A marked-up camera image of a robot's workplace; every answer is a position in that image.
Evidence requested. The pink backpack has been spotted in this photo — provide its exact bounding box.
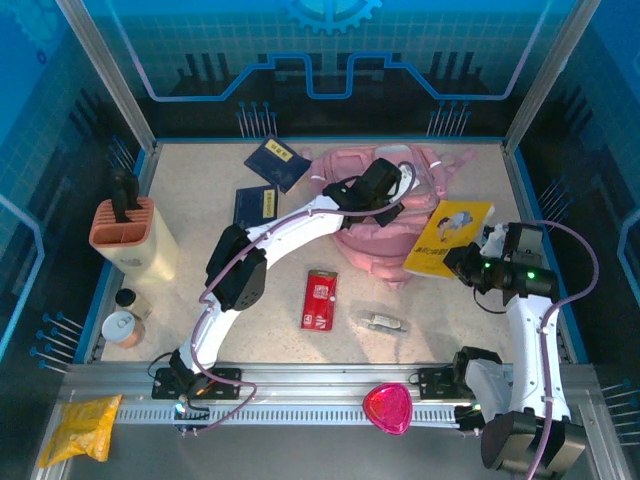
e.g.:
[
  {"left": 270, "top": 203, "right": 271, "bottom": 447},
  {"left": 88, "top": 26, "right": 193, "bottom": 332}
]
[{"left": 307, "top": 144, "right": 476, "bottom": 290}]

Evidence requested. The yellow illustrated book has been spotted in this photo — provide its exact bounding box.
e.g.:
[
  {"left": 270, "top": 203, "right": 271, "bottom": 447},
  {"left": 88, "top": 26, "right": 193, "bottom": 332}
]
[{"left": 402, "top": 199, "right": 495, "bottom": 280}]

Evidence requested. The navy blue book yellow label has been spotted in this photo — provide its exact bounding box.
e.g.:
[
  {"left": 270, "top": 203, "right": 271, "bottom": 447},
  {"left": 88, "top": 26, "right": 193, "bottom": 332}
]
[
  {"left": 233, "top": 185, "right": 280, "bottom": 231},
  {"left": 243, "top": 135, "right": 312, "bottom": 195}
]

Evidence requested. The red snack packet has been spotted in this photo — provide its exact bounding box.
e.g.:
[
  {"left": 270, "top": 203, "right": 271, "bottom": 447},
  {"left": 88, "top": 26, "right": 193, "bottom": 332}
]
[{"left": 300, "top": 268, "right": 339, "bottom": 331}]

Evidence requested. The small clear plastic bag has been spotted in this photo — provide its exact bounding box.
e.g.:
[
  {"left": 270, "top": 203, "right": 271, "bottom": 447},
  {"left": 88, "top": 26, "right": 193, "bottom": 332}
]
[{"left": 357, "top": 307, "right": 409, "bottom": 335}]

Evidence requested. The yellow plastic bag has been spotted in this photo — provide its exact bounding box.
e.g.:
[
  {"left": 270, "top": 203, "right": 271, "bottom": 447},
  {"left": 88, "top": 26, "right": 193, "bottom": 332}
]
[{"left": 38, "top": 393, "right": 124, "bottom": 469}]

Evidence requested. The pink triangular container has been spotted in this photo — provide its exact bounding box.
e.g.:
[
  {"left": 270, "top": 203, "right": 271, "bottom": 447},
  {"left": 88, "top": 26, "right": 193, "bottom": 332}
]
[{"left": 362, "top": 382, "right": 414, "bottom": 436}]

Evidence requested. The cream knife block orange top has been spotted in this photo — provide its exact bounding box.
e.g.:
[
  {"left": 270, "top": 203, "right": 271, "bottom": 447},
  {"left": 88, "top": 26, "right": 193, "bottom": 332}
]
[{"left": 88, "top": 196, "right": 180, "bottom": 284}]

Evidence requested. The small jar black lid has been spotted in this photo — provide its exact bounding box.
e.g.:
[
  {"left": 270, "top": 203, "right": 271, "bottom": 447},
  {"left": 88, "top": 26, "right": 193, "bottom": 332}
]
[{"left": 114, "top": 288, "right": 154, "bottom": 321}]

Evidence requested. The tin can pull tab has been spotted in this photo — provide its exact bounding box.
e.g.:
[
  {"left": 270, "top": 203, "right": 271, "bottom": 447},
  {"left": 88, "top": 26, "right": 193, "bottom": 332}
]
[{"left": 101, "top": 310, "right": 147, "bottom": 350}]

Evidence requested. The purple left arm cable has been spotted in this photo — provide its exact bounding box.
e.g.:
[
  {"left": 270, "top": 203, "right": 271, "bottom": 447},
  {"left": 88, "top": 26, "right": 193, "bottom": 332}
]
[{"left": 174, "top": 160, "right": 419, "bottom": 437}]

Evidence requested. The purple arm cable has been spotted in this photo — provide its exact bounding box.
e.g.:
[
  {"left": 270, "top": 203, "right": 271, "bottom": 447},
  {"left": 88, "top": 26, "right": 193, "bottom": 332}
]
[
  {"left": 469, "top": 219, "right": 600, "bottom": 480},
  {"left": 174, "top": 160, "right": 419, "bottom": 437}
]

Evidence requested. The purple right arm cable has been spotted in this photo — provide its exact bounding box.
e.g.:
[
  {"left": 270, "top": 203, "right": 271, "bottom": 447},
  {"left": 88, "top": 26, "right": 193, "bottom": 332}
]
[{"left": 469, "top": 219, "right": 600, "bottom": 480}]

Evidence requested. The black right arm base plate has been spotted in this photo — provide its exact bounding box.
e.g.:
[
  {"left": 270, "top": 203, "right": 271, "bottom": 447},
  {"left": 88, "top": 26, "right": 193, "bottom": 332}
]
[{"left": 417, "top": 367, "right": 471, "bottom": 401}]

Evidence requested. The aluminium mounting rail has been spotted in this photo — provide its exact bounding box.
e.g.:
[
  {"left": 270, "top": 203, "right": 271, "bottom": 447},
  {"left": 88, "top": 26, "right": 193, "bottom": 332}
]
[{"left": 59, "top": 362, "right": 599, "bottom": 407}]

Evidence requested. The aluminium frame post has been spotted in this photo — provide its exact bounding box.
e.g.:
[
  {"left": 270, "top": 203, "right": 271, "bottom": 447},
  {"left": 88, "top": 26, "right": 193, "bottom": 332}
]
[
  {"left": 504, "top": 0, "right": 601, "bottom": 151},
  {"left": 54, "top": 0, "right": 157, "bottom": 154}
]

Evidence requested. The black handled knife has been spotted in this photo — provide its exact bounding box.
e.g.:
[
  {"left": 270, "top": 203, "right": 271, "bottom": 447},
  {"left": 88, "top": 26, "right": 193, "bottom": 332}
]
[
  {"left": 110, "top": 169, "right": 130, "bottom": 222},
  {"left": 123, "top": 173, "right": 142, "bottom": 210}
]

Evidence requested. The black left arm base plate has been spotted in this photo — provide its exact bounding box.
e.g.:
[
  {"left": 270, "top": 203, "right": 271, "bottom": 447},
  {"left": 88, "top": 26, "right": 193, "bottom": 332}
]
[{"left": 151, "top": 367, "right": 244, "bottom": 401}]

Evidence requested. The white slotted cable duct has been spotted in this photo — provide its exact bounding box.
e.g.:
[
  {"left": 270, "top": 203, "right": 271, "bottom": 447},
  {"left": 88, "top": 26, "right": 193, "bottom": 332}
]
[{"left": 117, "top": 402, "right": 461, "bottom": 426}]

